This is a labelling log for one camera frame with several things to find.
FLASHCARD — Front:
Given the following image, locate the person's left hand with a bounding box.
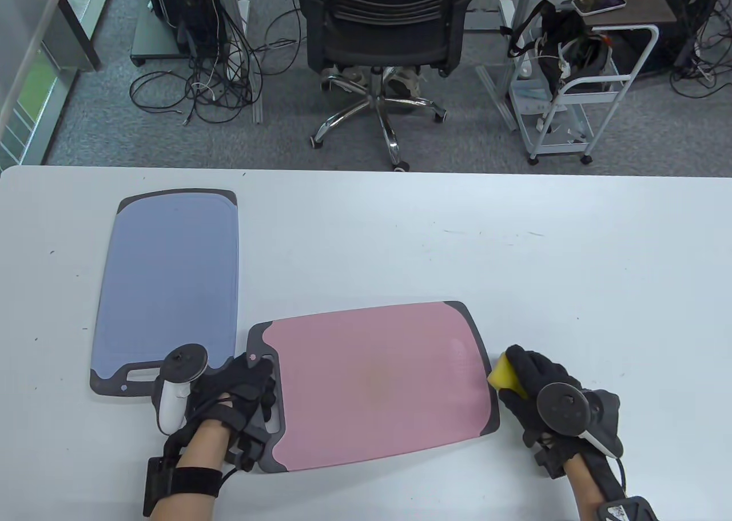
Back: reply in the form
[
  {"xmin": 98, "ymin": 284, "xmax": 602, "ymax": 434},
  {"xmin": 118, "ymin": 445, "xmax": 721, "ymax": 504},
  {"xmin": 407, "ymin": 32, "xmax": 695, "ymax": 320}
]
[{"xmin": 172, "ymin": 352, "xmax": 282, "ymax": 473}]

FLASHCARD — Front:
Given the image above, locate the person's right hand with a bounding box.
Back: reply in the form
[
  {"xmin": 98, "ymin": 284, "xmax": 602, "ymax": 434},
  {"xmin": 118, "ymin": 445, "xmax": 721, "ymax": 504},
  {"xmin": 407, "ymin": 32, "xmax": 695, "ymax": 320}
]
[{"xmin": 498, "ymin": 345, "xmax": 621, "ymax": 479}]

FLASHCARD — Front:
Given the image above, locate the yellow sponge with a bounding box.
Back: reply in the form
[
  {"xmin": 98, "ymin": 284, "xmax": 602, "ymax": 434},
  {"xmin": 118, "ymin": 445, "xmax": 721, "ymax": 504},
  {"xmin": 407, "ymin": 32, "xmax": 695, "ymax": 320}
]
[{"xmin": 487, "ymin": 354, "xmax": 530, "ymax": 400}]

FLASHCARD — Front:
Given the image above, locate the blue cutting board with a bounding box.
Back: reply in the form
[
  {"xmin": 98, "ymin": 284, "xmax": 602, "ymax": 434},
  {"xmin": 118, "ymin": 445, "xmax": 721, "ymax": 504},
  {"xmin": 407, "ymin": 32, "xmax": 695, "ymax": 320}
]
[{"xmin": 89, "ymin": 188, "xmax": 239, "ymax": 396}]

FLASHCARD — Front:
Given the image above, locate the pink cutting board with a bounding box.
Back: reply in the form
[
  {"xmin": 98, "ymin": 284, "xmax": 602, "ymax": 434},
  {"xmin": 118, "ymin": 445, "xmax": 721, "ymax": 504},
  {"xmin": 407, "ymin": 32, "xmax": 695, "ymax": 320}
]
[{"xmin": 247, "ymin": 301, "xmax": 500, "ymax": 475}]

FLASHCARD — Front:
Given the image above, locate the person's left forearm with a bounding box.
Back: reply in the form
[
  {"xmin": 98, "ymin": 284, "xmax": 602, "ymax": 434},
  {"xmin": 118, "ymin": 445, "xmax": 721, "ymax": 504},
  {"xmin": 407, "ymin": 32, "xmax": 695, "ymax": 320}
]
[{"xmin": 150, "ymin": 421, "xmax": 229, "ymax": 521}]

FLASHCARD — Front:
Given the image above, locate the person's right forearm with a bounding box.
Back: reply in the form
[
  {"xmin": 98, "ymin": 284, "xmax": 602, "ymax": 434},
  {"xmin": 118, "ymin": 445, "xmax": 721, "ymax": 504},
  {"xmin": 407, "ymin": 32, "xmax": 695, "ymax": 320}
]
[{"xmin": 563, "ymin": 450, "xmax": 630, "ymax": 521}]

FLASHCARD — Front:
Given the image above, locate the grey right hand controller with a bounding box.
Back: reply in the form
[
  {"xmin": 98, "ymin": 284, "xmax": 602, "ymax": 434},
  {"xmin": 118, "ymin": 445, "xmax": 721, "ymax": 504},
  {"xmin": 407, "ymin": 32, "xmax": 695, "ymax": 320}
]
[{"xmin": 536, "ymin": 384, "xmax": 624, "ymax": 459}]

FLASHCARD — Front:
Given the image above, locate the grey hand controller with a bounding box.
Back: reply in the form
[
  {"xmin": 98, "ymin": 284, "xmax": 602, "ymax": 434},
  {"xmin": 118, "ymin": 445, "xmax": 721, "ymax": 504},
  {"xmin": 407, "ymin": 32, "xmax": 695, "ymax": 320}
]
[
  {"xmin": 536, "ymin": 384, "xmax": 624, "ymax": 459},
  {"xmin": 152, "ymin": 344, "xmax": 208, "ymax": 435}
]

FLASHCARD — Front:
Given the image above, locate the grey left hand controller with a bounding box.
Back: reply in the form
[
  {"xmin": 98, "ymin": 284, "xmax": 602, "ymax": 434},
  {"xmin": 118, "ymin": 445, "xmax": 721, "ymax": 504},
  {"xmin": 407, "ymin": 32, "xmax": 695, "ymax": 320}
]
[{"xmin": 152, "ymin": 344, "xmax": 208, "ymax": 435}]

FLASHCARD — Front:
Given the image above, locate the pale blue packet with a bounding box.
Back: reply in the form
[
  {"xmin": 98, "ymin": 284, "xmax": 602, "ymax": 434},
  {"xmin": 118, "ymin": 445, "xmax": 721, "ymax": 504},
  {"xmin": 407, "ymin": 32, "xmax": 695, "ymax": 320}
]
[{"xmin": 511, "ymin": 79, "xmax": 552, "ymax": 118}]

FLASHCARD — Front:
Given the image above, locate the white utility cart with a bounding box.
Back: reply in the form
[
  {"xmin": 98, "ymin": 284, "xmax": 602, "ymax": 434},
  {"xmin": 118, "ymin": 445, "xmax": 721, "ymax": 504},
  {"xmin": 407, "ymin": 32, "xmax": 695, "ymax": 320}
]
[{"xmin": 508, "ymin": 25, "xmax": 660, "ymax": 165}]

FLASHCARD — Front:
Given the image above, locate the black bag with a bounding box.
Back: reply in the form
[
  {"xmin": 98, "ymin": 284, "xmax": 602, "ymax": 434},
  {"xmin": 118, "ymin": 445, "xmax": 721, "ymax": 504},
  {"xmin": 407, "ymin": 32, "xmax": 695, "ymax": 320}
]
[{"xmin": 500, "ymin": 0, "xmax": 615, "ymax": 96}]

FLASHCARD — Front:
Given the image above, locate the grey floor plate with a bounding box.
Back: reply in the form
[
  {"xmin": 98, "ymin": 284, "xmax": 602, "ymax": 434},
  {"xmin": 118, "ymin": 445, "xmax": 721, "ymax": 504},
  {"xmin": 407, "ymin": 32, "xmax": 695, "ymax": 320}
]
[{"xmin": 460, "ymin": 9, "xmax": 504, "ymax": 33}]

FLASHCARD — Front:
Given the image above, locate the grey stand base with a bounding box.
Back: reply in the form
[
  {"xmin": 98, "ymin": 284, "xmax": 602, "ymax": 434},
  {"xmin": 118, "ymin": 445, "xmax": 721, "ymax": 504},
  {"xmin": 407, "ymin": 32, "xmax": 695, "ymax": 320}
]
[{"xmin": 130, "ymin": 6, "xmax": 184, "ymax": 69}]

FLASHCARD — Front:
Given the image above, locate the black office chair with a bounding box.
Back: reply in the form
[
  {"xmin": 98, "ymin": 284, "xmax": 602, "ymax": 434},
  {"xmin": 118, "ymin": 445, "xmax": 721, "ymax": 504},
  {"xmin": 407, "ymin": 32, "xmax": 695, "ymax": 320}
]
[{"xmin": 289, "ymin": 0, "xmax": 481, "ymax": 173}]

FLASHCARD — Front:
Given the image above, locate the white smartphone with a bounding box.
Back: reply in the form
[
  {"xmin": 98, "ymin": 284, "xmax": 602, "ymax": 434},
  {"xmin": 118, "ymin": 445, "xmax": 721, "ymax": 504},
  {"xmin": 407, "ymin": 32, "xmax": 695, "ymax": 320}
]
[{"xmin": 572, "ymin": 0, "xmax": 627, "ymax": 16}]

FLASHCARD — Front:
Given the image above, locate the black computer rack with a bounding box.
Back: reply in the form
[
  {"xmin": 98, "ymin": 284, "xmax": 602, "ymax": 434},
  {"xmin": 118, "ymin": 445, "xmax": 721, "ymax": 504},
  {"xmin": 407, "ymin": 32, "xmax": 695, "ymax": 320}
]
[{"xmin": 141, "ymin": 0, "xmax": 229, "ymax": 58}]

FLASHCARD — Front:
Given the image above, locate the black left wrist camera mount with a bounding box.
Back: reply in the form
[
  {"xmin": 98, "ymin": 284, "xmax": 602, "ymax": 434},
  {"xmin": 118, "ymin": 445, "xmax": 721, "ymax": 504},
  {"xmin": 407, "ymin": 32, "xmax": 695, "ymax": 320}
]
[{"xmin": 142, "ymin": 455, "xmax": 224, "ymax": 517}]

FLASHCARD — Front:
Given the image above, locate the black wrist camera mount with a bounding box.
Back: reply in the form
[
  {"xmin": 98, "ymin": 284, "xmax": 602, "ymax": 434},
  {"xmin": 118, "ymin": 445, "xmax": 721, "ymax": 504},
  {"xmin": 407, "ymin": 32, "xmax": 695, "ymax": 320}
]
[
  {"xmin": 598, "ymin": 497, "xmax": 658, "ymax": 521},
  {"xmin": 142, "ymin": 455, "xmax": 224, "ymax": 517}
]

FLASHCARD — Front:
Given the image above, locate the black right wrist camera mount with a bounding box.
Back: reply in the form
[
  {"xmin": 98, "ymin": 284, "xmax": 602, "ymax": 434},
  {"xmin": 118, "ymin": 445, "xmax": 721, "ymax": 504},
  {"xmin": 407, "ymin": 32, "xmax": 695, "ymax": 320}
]
[{"xmin": 598, "ymin": 497, "xmax": 658, "ymax": 521}]

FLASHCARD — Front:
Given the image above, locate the black floor cable bundle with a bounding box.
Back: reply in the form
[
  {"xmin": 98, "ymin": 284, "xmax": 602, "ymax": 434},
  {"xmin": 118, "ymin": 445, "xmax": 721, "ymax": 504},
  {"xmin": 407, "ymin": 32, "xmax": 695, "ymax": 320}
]
[{"xmin": 129, "ymin": 0, "xmax": 304, "ymax": 126}]

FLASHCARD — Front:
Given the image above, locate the grey window frame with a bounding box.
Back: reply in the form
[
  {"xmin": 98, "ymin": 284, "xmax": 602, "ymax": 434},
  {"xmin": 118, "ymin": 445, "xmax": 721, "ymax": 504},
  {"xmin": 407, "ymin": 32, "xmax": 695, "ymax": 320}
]
[{"xmin": 0, "ymin": 0, "xmax": 118, "ymax": 167}]

